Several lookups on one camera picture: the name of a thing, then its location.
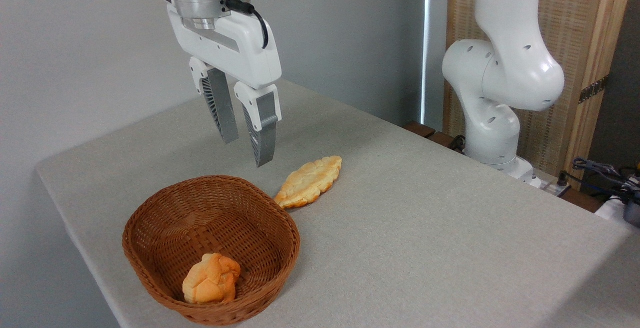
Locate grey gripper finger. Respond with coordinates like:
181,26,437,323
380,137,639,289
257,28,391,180
188,56,240,145
233,81,283,168

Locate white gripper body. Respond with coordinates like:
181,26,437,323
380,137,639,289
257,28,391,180
158,0,283,91

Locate round golden bread roll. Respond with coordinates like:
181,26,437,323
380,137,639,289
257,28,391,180
182,253,242,305

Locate long leaf-shaped bread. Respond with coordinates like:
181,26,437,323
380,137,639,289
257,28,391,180
273,156,343,209

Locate brown wicker basket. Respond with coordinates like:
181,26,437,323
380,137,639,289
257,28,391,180
122,175,301,326

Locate bright vertical window strip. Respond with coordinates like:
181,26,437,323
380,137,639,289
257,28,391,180
421,0,431,125

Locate metal screen hinge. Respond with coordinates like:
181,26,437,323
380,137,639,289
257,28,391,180
578,75,610,104

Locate blue-grey plastic object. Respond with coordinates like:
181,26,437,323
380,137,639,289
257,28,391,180
622,197,640,228

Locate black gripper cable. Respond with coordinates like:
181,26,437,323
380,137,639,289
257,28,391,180
225,0,270,49

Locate tangled black cables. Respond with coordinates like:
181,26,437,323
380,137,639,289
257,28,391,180
557,157,640,200

